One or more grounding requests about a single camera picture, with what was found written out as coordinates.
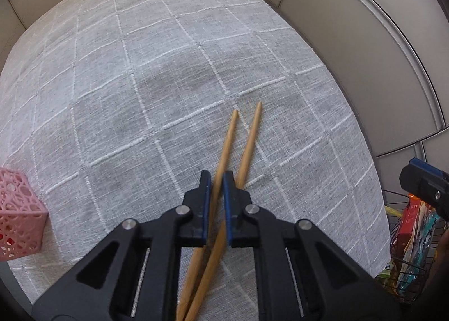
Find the pink lattice basket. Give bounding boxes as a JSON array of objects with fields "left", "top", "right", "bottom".
[{"left": 0, "top": 167, "right": 49, "bottom": 261}]

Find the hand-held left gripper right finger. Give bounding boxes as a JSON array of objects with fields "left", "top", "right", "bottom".
[{"left": 223, "top": 171, "right": 400, "bottom": 321}]

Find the wooden chopstick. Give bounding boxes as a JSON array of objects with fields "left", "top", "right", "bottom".
[
  {"left": 184, "top": 101, "right": 263, "bottom": 321},
  {"left": 175, "top": 109, "right": 240, "bottom": 321}
]

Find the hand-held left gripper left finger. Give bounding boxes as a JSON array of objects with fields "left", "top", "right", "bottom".
[{"left": 31, "top": 170, "right": 213, "bottom": 321}]

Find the black wire basket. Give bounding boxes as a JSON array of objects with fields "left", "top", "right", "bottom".
[{"left": 375, "top": 189, "right": 449, "bottom": 308}]

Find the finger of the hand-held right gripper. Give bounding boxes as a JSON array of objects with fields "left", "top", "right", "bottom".
[{"left": 399, "top": 158, "right": 449, "bottom": 221}]

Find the teal snack packet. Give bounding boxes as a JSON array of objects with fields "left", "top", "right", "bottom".
[{"left": 403, "top": 212, "right": 439, "bottom": 290}]

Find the white checked tablecloth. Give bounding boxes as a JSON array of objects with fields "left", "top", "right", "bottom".
[{"left": 0, "top": 0, "right": 393, "bottom": 304}]

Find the red snack box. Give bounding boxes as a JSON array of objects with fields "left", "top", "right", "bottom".
[{"left": 396, "top": 198, "right": 421, "bottom": 255}]

